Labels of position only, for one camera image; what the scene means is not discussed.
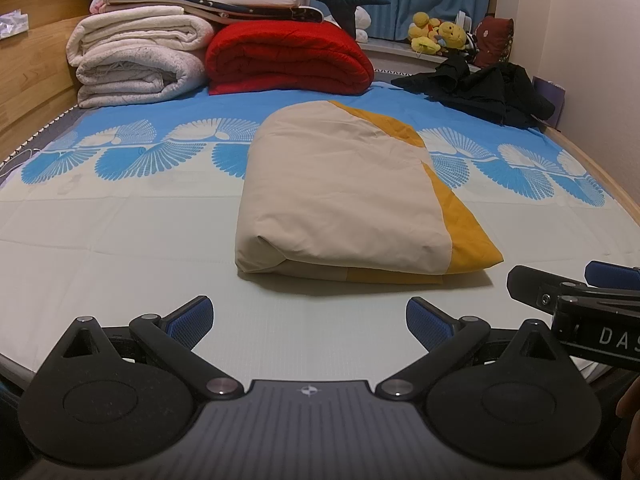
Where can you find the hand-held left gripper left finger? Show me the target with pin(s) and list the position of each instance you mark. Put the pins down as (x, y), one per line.
(190, 322)

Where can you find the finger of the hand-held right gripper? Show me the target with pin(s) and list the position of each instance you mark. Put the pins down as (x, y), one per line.
(615, 274)
(530, 282)

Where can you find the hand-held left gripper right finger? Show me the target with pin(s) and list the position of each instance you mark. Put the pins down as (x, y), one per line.
(425, 322)

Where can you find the beige and mustard hoodie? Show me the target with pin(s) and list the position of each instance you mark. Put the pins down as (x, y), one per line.
(340, 185)

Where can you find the person's right hand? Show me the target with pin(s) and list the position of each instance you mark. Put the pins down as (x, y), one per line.
(631, 425)

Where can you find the blue white patterned bed sheet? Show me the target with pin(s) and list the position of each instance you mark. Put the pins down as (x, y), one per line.
(125, 240)

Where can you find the black clothing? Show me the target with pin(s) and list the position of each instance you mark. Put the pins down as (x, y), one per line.
(475, 92)

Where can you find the dark red cushion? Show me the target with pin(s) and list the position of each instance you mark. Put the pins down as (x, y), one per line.
(495, 40)

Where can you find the striped plush toy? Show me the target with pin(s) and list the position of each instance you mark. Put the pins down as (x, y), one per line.
(471, 40)

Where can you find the yellow plush toy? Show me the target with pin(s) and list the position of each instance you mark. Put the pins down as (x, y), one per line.
(425, 32)
(452, 35)

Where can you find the white window sill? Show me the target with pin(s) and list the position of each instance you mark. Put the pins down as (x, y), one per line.
(395, 52)

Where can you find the white folded quilt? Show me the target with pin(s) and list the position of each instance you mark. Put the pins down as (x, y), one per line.
(135, 60)

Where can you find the red folded blanket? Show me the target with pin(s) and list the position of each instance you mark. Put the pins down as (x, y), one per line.
(285, 55)

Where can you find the wooden headboard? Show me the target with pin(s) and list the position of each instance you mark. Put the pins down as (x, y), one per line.
(35, 75)

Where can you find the white plush toy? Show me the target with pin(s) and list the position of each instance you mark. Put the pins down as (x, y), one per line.
(361, 20)

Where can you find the dark striped folded blanket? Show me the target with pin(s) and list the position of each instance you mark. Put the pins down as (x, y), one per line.
(300, 14)

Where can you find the wooden bed side rail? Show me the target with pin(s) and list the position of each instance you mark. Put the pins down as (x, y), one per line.
(600, 165)

